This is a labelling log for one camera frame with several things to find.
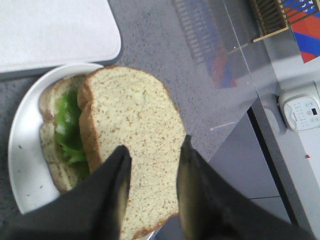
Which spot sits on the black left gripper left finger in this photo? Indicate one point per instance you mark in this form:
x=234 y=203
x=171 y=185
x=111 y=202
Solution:
x=93 y=210

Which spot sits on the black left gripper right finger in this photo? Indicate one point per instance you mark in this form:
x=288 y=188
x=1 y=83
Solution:
x=211 y=209

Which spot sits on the green lettuce leaf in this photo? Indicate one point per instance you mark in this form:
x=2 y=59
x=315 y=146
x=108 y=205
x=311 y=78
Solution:
x=67 y=133

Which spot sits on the bread slice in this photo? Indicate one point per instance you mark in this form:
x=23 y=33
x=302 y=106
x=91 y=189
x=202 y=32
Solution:
x=125 y=106
x=64 y=177

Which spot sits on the white round plate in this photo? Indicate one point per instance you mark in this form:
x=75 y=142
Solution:
x=30 y=179

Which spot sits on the white control panel device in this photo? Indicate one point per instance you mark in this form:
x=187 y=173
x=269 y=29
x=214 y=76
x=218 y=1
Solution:
x=300 y=107

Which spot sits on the white cutting board black rim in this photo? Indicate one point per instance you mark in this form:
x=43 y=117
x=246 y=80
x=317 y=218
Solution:
x=36 y=35

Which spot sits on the wooden slatted rack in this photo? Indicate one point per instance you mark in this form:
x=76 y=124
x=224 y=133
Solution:
x=271 y=18

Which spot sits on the red blue patterned item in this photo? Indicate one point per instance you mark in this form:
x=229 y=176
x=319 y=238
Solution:
x=304 y=19

